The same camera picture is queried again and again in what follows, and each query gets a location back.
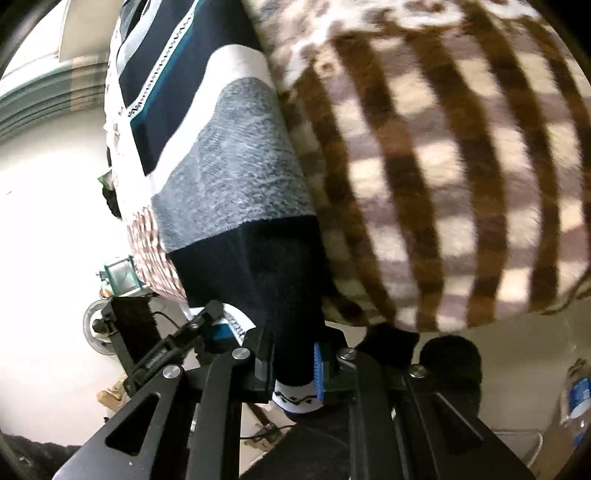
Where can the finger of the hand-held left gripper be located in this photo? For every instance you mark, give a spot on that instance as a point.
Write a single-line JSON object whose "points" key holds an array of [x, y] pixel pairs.
{"points": [[220, 339], [212, 313]]}

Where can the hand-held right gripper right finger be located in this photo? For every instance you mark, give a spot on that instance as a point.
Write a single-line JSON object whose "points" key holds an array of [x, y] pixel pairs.
{"points": [[319, 371]]}

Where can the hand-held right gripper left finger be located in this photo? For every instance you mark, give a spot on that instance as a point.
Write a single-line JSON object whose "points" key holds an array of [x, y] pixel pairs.
{"points": [[221, 415]]}

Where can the striped knit sweater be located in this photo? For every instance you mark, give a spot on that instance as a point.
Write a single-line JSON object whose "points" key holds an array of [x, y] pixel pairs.
{"points": [[240, 184]]}

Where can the standing fan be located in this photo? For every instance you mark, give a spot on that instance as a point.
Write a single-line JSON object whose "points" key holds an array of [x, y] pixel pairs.
{"points": [[98, 332]]}

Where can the teal storage rack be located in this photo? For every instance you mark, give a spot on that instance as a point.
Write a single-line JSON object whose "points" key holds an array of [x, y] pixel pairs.
{"points": [[121, 276]]}

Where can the black bag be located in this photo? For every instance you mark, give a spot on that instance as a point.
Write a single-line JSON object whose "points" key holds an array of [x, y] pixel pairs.
{"points": [[112, 201]]}

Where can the bed with floral checked bedspread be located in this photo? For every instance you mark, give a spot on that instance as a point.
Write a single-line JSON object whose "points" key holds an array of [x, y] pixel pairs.
{"points": [[438, 161]]}

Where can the brown cardboard box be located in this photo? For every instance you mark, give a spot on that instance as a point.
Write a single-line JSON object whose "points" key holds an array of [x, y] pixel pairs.
{"points": [[561, 454]]}

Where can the clear water bottle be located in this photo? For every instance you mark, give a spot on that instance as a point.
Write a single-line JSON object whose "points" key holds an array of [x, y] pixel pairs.
{"points": [[576, 397]]}

